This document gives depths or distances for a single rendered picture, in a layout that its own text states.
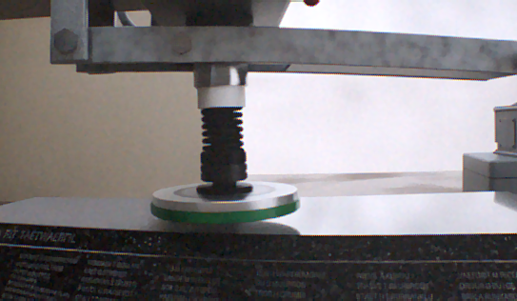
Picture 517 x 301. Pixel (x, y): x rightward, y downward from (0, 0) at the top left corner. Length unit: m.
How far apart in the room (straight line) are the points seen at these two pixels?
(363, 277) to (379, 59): 0.29
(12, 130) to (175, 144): 2.57
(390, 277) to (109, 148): 5.90
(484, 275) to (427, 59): 0.30
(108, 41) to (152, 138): 5.42
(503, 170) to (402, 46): 1.04
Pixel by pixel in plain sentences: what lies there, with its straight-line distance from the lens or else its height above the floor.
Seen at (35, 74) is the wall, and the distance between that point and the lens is 7.02.
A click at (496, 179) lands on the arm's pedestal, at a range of 1.65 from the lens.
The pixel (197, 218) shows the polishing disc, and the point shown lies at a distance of 0.59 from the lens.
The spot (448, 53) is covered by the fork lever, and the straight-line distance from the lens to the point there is 0.70.
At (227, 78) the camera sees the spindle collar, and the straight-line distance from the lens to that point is 0.65.
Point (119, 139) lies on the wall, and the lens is 6.27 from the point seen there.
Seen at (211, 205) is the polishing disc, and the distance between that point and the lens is 0.59.
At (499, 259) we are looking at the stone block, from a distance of 0.60.
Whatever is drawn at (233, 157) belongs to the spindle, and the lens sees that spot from 0.65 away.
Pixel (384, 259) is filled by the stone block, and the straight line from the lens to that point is 0.58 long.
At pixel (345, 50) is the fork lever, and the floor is 1.08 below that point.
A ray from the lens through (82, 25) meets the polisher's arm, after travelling 0.64.
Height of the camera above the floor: 0.99
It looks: 3 degrees down
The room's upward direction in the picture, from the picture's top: 2 degrees counter-clockwise
